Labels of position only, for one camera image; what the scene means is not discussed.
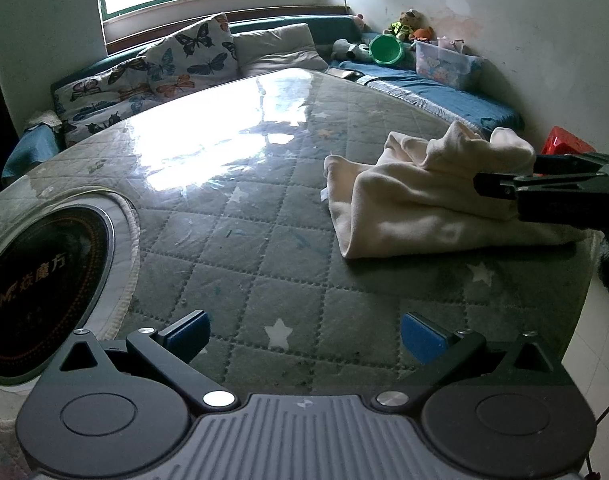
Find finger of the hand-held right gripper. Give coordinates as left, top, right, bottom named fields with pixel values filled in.
left=533, top=151, right=609, bottom=177
left=473, top=172, right=609, bottom=232

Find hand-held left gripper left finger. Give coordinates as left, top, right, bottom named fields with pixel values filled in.
left=58, top=310, right=238, bottom=409

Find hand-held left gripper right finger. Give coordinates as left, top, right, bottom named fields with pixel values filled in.
left=372, top=311, right=555, bottom=409

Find cream pants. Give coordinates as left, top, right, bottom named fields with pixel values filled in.
left=321, top=120, right=593, bottom=260

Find red plastic bag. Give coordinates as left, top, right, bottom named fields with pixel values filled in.
left=542, top=126, right=598, bottom=157

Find grey quilted star table cover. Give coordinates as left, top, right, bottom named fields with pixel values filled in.
left=0, top=67, right=598, bottom=480

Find round black induction cooktop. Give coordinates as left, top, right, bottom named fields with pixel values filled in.
left=0, top=205, right=116, bottom=396

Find blue mattress pad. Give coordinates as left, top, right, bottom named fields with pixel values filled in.
left=329, top=57, right=525, bottom=136

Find clear plastic storage box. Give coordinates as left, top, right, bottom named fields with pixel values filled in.
left=415, top=40, right=485, bottom=91

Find brown teddy bear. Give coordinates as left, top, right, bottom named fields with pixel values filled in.
left=385, top=9, right=423, bottom=41

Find blue blanket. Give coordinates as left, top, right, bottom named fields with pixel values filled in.
left=2, top=124, right=61, bottom=188

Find butterfly print pillow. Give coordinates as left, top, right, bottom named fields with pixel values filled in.
left=52, top=57, right=160, bottom=148
left=139, top=12, right=240, bottom=98

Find black and white plush toy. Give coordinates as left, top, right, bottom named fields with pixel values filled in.
left=332, top=39, right=373, bottom=63

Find white towel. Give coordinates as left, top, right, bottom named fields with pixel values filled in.
left=27, top=109, right=60, bottom=128

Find beige pillow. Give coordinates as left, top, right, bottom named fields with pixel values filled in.
left=232, top=22, right=330, bottom=78

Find teal sofa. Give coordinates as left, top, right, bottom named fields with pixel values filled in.
left=49, top=14, right=365, bottom=92

